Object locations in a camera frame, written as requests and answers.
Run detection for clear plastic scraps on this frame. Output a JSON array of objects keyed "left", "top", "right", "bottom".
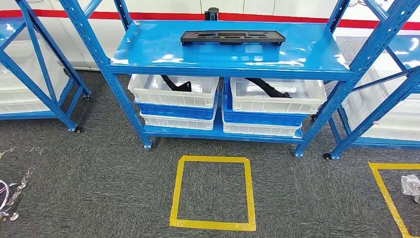
[{"left": 0, "top": 147, "right": 35, "bottom": 222}]

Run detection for blue metal shelf rack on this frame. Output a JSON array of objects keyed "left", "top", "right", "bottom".
[
  {"left": 0, "top": 0, "right": 92, "bottom": 133},
  {"left": 323, "top": 0, "right": 420, "bottom": 161},
  {"left": 58, "top": 0, "right": 420, "bottom": 158}
]

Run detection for black curved bracket part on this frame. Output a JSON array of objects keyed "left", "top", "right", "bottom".
[
  {"left": 160, "top": 74, "right": 192, "bottom": 93},
  {"left": 245, "top": 77, "right": 293, "bottom": 99}
]

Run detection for crumpled clear plastic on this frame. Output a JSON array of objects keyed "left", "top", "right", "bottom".
[{"left": 401, "top": 174, "right": 420, "bottom": 204}]

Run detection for white car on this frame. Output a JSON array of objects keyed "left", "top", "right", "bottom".
[{"left": 0, "top": 0, "right": 420, "bottom": 71}]

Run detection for yellow floor tape square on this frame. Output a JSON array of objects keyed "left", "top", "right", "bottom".
[
  {"left": 368, "top": 161, "right": 420, "bottom": 238},
  {"left": 169, "top": 155, "right": 257, "bottom": 232}
]

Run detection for black barrier post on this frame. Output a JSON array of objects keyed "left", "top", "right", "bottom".
[{"left": 204, "top": 7, "right": 219, "bottom": 21}]

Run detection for black plastic mounting plate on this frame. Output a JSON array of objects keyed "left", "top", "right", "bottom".
[{"left": 180, "top": 30, "right": 286, "bottom": 46}]

